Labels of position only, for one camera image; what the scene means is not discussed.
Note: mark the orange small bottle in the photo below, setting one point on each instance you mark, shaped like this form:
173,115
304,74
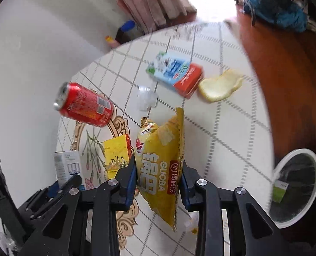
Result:
109,39

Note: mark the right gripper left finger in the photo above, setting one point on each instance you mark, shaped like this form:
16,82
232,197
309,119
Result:
84,222

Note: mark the blue cap bottle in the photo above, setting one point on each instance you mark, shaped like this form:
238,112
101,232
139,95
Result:
128,32

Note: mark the blue clothes pile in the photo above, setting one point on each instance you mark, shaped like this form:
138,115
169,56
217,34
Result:
282,13

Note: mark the green box in bin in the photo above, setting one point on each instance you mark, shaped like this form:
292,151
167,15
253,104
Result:
279,190

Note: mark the white checkered tablecloth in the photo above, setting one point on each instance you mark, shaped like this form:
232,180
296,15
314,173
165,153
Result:
227,142

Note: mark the clear plastic cup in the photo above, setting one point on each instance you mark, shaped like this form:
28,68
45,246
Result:
146,98

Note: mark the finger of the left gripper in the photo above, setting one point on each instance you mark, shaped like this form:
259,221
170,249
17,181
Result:
56,190

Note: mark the white small box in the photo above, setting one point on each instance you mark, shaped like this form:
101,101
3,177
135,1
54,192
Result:
67,164

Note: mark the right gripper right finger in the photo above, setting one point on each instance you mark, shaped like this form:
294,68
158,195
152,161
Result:
251,231

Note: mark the yellow banana peel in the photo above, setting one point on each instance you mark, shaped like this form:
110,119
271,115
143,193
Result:
216,89

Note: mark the blue red milk carton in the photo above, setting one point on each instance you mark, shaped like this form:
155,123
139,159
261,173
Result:
178,74

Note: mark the yellow small box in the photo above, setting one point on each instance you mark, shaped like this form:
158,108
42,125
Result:
118,152

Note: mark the yellow guoba snack bag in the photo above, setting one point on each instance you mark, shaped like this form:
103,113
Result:
159,157

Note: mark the red soda can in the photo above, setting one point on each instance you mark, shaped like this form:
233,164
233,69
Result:
81,104

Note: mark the white trash bin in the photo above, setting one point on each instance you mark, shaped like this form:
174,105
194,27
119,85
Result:
298,169

